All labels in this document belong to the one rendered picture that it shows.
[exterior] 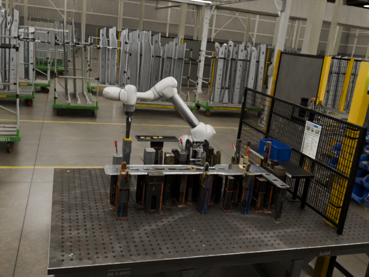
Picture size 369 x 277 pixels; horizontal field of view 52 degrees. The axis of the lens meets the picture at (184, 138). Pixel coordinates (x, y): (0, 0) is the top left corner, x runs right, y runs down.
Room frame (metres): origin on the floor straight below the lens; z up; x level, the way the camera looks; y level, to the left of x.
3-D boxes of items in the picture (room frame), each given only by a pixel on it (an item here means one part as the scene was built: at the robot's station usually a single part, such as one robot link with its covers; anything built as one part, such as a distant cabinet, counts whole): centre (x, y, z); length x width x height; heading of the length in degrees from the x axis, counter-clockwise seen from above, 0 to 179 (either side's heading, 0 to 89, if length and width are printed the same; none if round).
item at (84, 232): (3.00, -0.27, 0.68); 2.56 x 1.61 x 0.04; 109
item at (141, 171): (2.90, -0.08, 1.00); 1.38 x 0.22 x 0.02; 109
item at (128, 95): (3.07, 0.49, 1.53); 0.13 x 0.11 x 0.16; 77
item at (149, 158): (2.96, 0.27, 0.90); 0.13 x 0.10 x 0.41; 19
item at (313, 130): (3.16, -1.09, 1.30); 0.23 x 0.02 x 0.31; 19
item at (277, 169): (3.04, -0.83, 0.88); 0.08 x 0.08 x 0.36; 19
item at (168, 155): (3.01, 0.11, 0.89); 0.13 x 0.11 x 0.38; 19
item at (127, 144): (3.07, 0.48, 0.92); 0.08 x 0.08 x 0.44; 19
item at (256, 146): (3.40, -0.87, 1.02); 0.90 x 0.22 x 0.03; 19
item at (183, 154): (3.09, 0.00, 0.89); 0.13 x 0.11 x 0.38; 19
